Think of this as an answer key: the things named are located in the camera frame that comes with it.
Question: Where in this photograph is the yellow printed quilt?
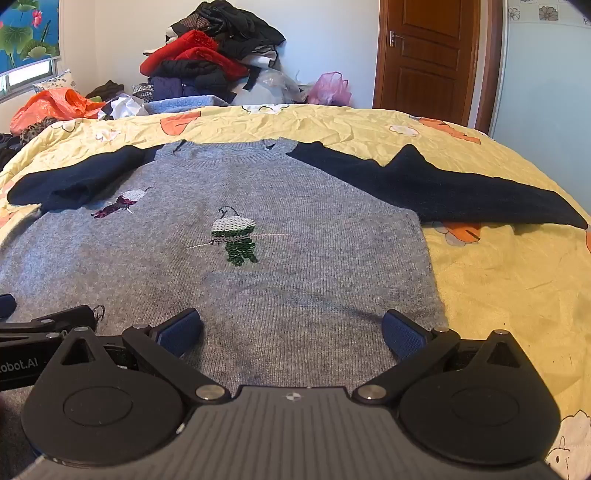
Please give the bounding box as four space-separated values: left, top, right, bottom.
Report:
0 104 591 468

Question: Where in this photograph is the floral print pillow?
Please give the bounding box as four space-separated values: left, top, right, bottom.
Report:
33 69 77 96

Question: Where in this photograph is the leopard print cloth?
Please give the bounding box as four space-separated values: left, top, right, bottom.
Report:
18 117 59 144

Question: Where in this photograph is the white crumpled cloth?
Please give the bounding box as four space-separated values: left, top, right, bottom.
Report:
111 95 149 121

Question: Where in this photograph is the pile of clothes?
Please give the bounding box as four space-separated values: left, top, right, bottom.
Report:
140 0 286 105

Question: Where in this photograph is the pink plastic bag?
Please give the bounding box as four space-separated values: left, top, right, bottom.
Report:
307 71 354 108

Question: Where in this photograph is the light blue knit cloth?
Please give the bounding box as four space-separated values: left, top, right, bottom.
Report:
145 95 232 116

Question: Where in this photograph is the pale floral wardrobe door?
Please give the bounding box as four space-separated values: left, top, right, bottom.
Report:
491 0 591 223

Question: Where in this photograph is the orange plastic bag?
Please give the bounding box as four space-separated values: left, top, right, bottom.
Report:
10 88 107 135

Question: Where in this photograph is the dark patterned cloth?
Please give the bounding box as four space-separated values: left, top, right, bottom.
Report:
0 133 24 169

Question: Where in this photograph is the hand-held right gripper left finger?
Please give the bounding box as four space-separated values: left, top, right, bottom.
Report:
54 308 232 407

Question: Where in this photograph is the lotus print window blind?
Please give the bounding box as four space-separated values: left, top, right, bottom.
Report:
0 0 61 75

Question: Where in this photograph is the brown wooden door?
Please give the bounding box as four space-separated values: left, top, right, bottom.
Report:
372 0 482 128

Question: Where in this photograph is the window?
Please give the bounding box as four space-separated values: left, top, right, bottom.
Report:
0 58 59 100

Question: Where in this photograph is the clear plastic bag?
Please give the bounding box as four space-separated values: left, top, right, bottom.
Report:
259 69 308 105

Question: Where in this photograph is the grey sweater with navy sleeves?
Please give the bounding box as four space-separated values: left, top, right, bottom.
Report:
0 138 590 480

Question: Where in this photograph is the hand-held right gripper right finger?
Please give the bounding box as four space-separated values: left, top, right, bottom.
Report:
352 309 537 406

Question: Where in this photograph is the dark brown cloth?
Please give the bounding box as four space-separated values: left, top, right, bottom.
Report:
85 80 126 100

